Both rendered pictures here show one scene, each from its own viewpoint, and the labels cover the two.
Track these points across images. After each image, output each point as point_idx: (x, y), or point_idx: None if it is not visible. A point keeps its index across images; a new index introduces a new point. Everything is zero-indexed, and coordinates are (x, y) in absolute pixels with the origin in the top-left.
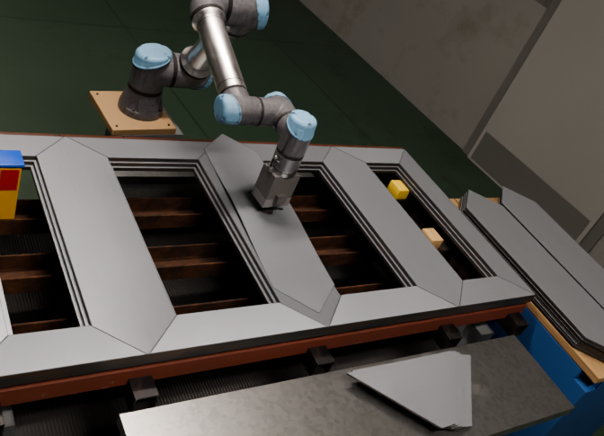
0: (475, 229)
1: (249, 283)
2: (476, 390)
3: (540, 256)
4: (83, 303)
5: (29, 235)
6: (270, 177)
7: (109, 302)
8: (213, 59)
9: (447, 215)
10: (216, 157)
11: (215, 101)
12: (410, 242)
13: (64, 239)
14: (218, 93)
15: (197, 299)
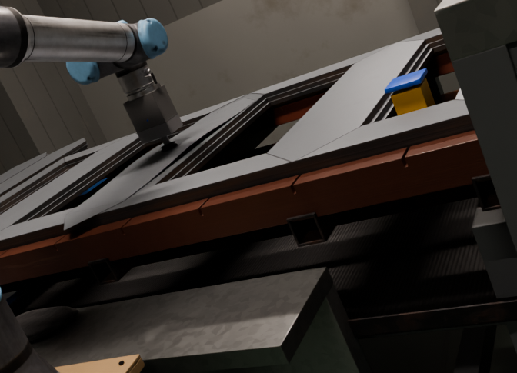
0: (4, 194)
1: (202, 264)
2: None
3: (0, 186)
4: (420, 50)
5: (404, 293)
6: (163, 91)
7: (399, 52)
8: (93, 27)
9: (1, 201)
10: (128, 192)
11: (149, 35)
12: (83, 166)
13: (401, 71)
14: (132, 39)
15: (272, 243)
